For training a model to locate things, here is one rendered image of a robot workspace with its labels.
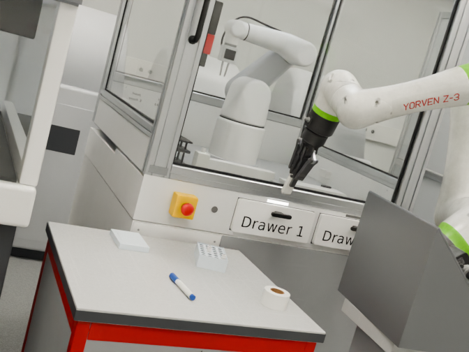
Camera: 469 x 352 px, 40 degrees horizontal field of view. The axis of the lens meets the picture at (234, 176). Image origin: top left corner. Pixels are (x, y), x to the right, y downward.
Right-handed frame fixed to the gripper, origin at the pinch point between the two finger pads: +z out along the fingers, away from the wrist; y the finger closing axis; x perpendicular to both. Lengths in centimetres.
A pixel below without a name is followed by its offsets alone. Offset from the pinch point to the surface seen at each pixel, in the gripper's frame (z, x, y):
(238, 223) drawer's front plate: 18.9, -9.7, -1.6
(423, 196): 63, 179, -130
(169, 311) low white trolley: 9, -48, 53
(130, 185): 21, -44, -15
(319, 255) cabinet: 26.1, 25.3, -0.7
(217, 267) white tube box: 18.0, -24.2, 23.6
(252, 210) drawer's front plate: 14.2, -5.9, -3.3
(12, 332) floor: 127, -58, -50
